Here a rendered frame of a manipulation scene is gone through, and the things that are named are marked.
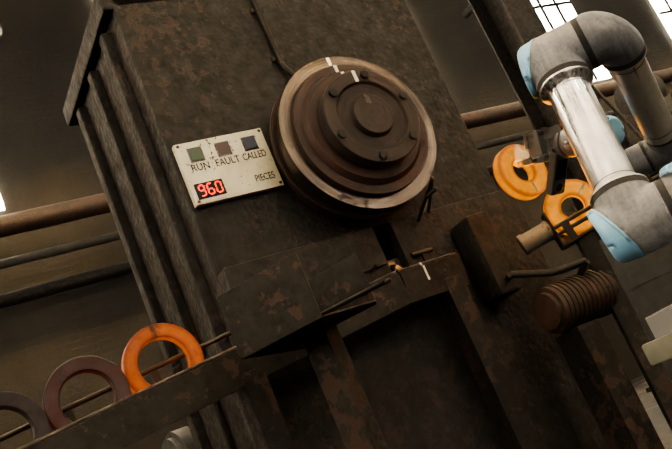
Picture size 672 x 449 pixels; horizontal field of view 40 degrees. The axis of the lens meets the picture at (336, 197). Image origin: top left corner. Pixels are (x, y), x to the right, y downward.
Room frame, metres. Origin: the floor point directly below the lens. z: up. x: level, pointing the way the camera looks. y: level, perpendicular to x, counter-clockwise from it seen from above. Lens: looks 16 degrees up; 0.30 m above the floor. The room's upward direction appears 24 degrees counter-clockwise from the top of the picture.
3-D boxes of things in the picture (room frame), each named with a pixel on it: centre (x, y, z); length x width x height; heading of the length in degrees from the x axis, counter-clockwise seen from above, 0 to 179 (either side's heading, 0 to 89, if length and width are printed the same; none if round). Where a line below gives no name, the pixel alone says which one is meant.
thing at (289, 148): (2.42, -0.12, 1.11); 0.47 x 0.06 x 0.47; 121
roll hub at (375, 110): (2.33, -0.17, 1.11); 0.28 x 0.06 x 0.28; 121
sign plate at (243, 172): (2.33, 0.23, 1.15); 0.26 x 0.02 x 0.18; 121
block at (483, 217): (2.55, -0.31, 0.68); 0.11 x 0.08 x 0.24; 31
